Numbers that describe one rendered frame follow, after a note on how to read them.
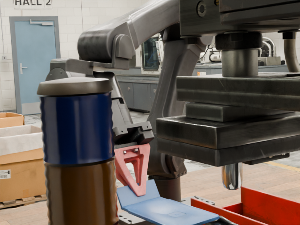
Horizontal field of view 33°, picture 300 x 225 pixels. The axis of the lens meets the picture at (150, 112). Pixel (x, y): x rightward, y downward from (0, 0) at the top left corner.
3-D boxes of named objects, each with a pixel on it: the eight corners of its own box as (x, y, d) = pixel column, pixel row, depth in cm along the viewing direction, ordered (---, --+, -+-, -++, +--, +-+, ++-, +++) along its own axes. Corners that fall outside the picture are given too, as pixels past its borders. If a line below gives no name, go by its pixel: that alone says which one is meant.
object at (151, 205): (154, 197, 79) (152, 178, 79) (219, 218, 66) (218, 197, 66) (115, 207, 75) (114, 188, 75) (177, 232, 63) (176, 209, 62)
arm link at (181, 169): (171, 150, 90) (188, 144, 94) (133, 146, 95) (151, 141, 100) (172, 184, 91) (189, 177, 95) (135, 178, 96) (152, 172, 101)
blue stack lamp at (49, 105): (96, 147, 29) (92, 89, 29) (128, 156, 26) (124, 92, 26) (32, 156, 27) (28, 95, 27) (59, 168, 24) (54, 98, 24)
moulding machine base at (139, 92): (104, 107, 1211) (102, 67, 1200) (141, 104, 1259) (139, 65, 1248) (255, 133, 729) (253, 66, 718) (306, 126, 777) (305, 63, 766)
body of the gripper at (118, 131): (118, 138, 73) (102, 93, 75) (93, 163, 81) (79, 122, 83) (155, 131, 77) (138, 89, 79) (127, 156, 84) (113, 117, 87)
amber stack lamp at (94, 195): (99, 205, 30) (96, 149, 29) (131, 221, 26) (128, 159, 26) (37, 218, 28) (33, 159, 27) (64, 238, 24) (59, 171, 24)
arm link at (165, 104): (157, 168, 89) (197, 7, 98) (129, 165, 93) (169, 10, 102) (176, 177, 94) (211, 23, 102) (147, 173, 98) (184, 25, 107)
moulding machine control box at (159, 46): (154, 61, 946) (153, 41, 942) (164, 61, 957) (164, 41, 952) (159, 61, 930) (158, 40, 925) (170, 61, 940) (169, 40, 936)
